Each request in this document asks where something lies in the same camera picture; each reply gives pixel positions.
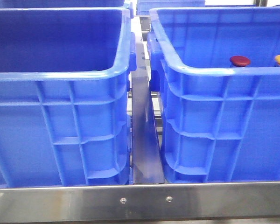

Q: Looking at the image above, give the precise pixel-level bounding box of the left blue plastic bin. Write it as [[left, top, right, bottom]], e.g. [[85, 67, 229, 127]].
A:
[[0, 7, 137, 188]]

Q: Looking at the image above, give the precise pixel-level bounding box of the far left blue bin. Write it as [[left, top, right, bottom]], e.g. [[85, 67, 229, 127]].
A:
[[0, 0, 133, 9]]

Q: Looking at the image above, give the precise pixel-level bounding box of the far right blue bin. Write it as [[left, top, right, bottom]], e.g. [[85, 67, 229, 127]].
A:
[[136, 0, 205, 15]]

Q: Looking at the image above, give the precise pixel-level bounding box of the right blue plastic bin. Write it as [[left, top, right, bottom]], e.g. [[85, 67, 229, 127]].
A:
[[148, 7, 280, 183]]

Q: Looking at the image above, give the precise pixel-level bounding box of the steel front rail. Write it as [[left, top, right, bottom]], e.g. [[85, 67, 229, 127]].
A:
[[0, 182, 280, 223]]

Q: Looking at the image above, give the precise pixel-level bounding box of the blue plastic bin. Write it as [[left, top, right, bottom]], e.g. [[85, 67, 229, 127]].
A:
[[148, 7, 280, 183], [0, 7, 137, 188]]

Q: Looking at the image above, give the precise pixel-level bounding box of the steel divider bar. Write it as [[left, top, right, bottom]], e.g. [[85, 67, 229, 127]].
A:
[[132, 69, 164, 184]]

